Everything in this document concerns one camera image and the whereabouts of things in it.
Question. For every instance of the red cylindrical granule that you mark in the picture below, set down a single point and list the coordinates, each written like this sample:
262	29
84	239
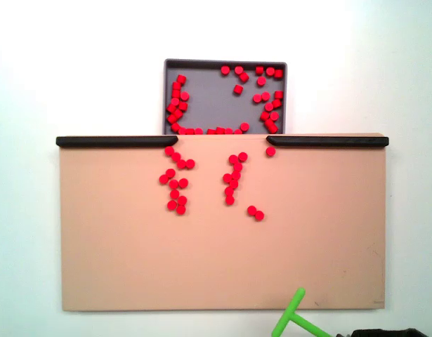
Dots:
279	94
259	70
182	200
269	123
272	128
172	118
233	159
175	126
229	200
238	132
238	89
182	130
244	77
270	151
265	116
269	106
172	205
259	215
190	131
274	116
257	98
184	95
220	130
211	132
233	184
183	106
178	113
276	103
173	183
227	178
176	156
176	93
228	131
229	191
199	131
236	175
270	71
237	167
225	70
181	163
279	73
169	150
239	69
266	95
175	102
171	107
183	182
163	179
244	126
251	210
190	163
176	85
261	81
242	156
181	78
174	193
181	210
170	173

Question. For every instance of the black edge rail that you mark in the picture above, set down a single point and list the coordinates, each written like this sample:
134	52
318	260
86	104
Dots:
114	141
328	141

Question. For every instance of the grey rectangular tray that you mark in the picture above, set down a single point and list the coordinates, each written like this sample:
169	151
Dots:
212	105

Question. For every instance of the green T-shaped pusher tool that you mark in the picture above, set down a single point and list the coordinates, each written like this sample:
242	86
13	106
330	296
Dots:
293	309

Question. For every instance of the tan rectangular board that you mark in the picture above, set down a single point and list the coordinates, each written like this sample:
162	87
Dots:
114	245

